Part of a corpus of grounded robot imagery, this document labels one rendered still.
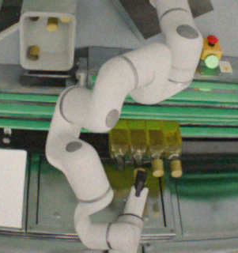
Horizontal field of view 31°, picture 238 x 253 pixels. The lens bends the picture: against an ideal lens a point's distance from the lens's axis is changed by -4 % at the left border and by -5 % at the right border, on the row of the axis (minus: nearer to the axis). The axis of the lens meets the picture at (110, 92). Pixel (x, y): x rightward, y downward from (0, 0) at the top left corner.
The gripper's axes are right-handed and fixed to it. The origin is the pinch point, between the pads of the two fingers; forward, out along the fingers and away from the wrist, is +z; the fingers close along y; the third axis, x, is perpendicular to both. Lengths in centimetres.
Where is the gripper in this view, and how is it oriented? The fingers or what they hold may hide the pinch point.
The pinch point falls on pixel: (140, 180)
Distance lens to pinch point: 135.6
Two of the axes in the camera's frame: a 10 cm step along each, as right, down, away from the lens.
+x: -9.7, -2.3, 0.8
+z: 2.2, -6.6, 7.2
